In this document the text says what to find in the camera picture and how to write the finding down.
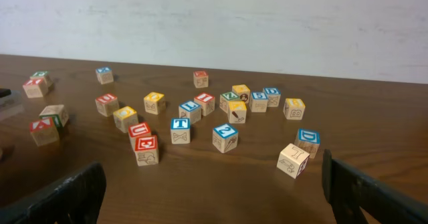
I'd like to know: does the red U block lower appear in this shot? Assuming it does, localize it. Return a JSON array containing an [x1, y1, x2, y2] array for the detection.
[[128, 122, 151, 149]]

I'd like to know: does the blue D block lower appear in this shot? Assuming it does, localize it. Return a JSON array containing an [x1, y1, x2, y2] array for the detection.
[[294, 128, 320, 158]]

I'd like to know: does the blue L block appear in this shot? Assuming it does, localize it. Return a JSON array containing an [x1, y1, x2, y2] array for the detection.
[[179, 100, 202, 124]]

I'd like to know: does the red U block upper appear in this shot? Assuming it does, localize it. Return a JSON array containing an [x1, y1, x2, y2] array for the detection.
[[95, 94, 119, 117]]

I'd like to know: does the beige block with green side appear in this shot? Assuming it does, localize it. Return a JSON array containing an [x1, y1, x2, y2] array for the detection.
[[39, 104, 69, 128]]

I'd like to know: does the red A block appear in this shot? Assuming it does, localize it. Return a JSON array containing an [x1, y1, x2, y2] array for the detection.
[[29, 117, 60, 146]]

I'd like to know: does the plain white block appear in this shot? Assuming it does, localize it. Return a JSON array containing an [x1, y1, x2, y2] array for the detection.
[[277, 144, 310, 179]]

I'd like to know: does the blue 2 block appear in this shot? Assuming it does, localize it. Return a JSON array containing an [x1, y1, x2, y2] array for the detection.
[[213, 123, 238, 153]]

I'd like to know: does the red u block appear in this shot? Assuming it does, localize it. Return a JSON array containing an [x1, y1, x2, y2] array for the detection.
[[128, 122, 151, 149], [95, 94, 119, 117]]

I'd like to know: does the red e block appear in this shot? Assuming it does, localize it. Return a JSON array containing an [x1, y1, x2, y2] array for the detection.
[[193, 71, 209, 88], [134, 135, 159, 166]]

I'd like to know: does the green Z block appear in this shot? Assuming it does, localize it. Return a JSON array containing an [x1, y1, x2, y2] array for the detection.
[[219, 92, 240, 112]]

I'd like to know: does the red E block top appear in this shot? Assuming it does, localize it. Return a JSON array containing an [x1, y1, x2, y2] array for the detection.
[[193, 71, 209, 88]]

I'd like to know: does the green F block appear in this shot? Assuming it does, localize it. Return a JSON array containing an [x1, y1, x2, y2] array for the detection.
[[30, 71, 53, 88]]

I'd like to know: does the blue 5 block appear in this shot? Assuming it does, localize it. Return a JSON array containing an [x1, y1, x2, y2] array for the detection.
[[249, 92, 268, 112]]

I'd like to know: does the yellow block below Z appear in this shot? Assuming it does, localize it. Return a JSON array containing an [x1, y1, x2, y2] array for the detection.
[[227, 101, 247, 124]]

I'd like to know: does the red E block lower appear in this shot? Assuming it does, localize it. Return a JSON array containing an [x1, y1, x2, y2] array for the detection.
[[134, 135, 159, 166]]

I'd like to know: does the yellow 8 block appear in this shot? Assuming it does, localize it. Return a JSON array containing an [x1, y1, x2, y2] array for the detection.
[[284, 98, 306, 120]]

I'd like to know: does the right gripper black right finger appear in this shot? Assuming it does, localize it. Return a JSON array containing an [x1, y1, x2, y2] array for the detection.
[[322, 149, 427, 224]]

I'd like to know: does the red Y block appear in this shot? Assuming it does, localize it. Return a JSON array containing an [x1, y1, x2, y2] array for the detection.
[[23, 78, 48, 98]]

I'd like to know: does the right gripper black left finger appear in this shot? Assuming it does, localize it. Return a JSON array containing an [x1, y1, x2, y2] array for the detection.
[[1, 162, 106, 223]]

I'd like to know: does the blue d block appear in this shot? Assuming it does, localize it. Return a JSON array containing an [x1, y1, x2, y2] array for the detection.
[[294, 128, 320, 158], [263, 87, 281, 108]]

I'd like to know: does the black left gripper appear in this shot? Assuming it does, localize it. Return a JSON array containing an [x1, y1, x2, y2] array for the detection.
[[0, 88, 24, 121]]

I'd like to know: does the blue D block upper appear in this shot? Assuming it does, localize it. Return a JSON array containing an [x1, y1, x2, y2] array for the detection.
[[263, 87, 281, 108]]

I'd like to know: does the red I block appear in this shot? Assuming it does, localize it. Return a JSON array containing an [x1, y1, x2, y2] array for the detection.
[[194, 92, 215, 116]]

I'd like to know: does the blue T block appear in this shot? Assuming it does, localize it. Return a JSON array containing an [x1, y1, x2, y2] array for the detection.
[[171, 118, 191, 144]]

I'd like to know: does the blue X block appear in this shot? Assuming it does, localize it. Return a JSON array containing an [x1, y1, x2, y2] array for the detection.
[[96, 67, 114, 84]]

